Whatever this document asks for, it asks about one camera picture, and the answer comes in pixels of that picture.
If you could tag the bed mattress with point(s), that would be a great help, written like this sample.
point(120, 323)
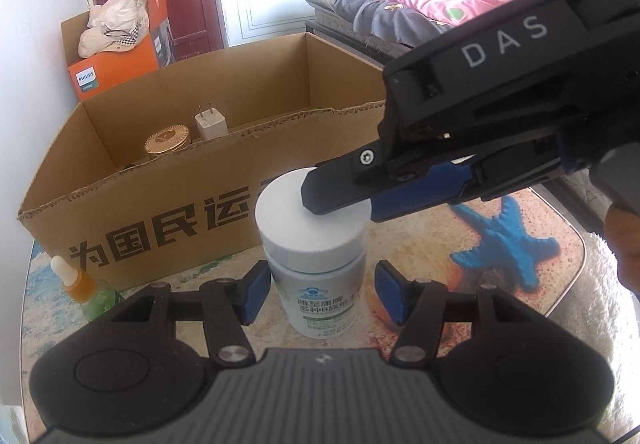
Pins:
point(325, 4)

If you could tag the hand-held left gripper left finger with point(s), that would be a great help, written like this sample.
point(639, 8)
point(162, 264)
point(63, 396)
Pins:
point(257, 291)

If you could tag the white vitamin bottle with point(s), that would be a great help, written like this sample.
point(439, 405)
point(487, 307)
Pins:
point(310, 244)

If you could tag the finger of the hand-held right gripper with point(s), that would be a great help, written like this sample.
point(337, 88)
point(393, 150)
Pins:
point(335, 189)
point(420, 194)

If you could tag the dark jar with gold lid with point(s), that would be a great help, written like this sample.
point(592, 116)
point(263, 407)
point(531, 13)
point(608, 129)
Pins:
point(167, 139)

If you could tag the green dropper bottle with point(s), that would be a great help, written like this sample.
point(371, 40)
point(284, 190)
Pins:
point(95, 299)

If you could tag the cream cloth bundle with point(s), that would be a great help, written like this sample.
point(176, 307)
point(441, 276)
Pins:
point(110, 19)

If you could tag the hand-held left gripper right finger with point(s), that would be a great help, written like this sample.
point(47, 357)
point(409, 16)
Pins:
point(390, 291)

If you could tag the orange appliance box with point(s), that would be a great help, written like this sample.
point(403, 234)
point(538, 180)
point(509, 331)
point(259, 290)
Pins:
point(115, 64)

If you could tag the brown cardboard box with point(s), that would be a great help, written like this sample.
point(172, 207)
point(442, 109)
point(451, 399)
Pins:
point(175, 194)

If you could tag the person's right forearm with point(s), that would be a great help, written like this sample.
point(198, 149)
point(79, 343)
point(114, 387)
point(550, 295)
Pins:
point(625, 254)

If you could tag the white charger plug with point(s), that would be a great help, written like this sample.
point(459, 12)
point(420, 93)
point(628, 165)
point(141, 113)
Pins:
point(212, 127)

